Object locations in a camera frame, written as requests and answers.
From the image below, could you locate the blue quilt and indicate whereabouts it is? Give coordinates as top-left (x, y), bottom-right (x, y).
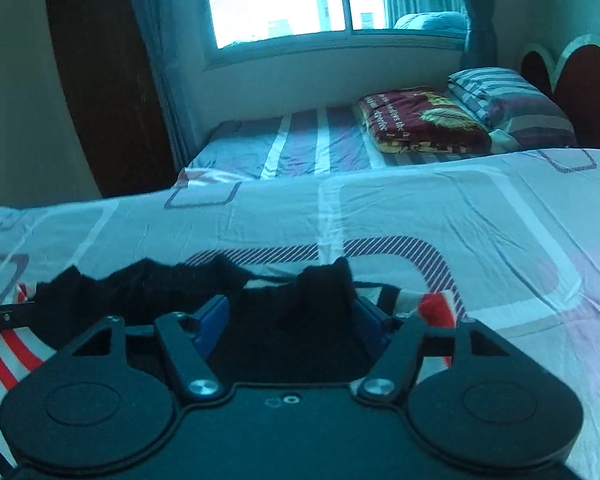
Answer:
top-left (392, 11), bottom-right (468, 36)

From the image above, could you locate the striped pillow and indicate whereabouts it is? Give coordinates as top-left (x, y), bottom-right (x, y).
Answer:
top-left (447, 66), bottom-right (543, 123)
top-left (485, 94), bottom-right (579, 151)

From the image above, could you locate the bed with square-patterned sheet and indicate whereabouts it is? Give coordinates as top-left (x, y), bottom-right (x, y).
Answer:
top-left (0, 147), bottom-right (600, 480)

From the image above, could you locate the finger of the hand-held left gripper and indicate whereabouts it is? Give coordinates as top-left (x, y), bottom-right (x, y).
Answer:
top-left (0, 301), bottom-right (37, 337)

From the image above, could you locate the dark brown wardrobe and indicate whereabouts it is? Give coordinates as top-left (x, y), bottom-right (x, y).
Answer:
top-left (42, 0), bottom-right (178, 198)

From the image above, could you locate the red scalloped headboard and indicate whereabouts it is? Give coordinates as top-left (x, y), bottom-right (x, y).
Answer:
top-left (519, 34), bottom-right (600, 150)

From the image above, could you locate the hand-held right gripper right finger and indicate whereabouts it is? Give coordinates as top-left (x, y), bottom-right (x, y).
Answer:
top-left (352, 296), bottom-right (518, 405)

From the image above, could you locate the striped knit sweater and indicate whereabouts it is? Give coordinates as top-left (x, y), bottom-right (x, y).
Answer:
top-left (0, 255), bottom-right (468, 480)

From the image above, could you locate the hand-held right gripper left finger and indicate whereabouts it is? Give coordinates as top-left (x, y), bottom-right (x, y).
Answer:
top-left (67, 294), bottom-right (230, 401)

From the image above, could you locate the blue curtain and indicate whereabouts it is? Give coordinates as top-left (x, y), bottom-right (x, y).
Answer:
top-left (380, 0), bottom-right (498, 68)
top-left (122, 0), bottom-right (211, 171)

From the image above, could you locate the folded red blanket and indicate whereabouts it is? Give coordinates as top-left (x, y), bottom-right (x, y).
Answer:
top-left (355, 86), bottom-right (492, 156)

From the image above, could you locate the bed with striped sheet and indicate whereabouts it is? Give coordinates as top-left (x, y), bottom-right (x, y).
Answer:
top-left (177, 105), bottom-right (578, 186)

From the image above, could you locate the sliding window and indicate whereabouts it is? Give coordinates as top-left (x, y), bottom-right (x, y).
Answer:
top-left (200, 0), bottom-right (468, 53)

